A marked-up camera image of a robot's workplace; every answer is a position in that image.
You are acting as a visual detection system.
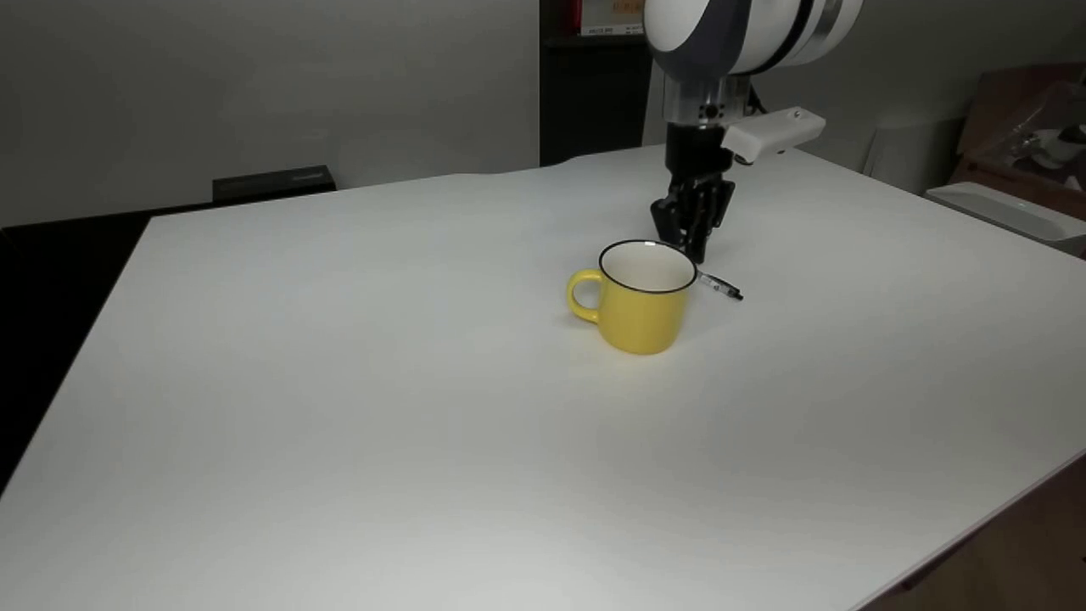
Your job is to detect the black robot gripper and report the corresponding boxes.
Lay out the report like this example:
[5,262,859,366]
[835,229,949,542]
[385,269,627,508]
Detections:
[650,114,740,269]

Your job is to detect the black ballpoint pen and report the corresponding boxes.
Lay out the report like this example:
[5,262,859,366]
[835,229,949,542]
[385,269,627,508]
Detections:
[695,269,748,306]

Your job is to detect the yellow enamel mug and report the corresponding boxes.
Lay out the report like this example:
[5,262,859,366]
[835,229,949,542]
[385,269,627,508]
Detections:
[562,234,704,359]

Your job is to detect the black pillar panel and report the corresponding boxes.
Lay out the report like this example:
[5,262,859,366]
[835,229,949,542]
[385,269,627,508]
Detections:
[538,0,661,169]

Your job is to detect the red and white poster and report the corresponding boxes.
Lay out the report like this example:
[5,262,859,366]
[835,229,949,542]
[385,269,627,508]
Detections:
[577,0,661,39]

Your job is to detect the white bin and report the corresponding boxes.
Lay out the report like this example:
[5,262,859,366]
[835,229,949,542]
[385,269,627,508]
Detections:
[863,108,967,197]

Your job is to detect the brown cardboard box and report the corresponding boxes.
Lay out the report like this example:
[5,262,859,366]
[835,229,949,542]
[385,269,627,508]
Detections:
[949,60,1086,223]

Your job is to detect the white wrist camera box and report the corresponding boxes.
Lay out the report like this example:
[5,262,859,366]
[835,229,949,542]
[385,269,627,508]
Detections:
[720,107,829,162]

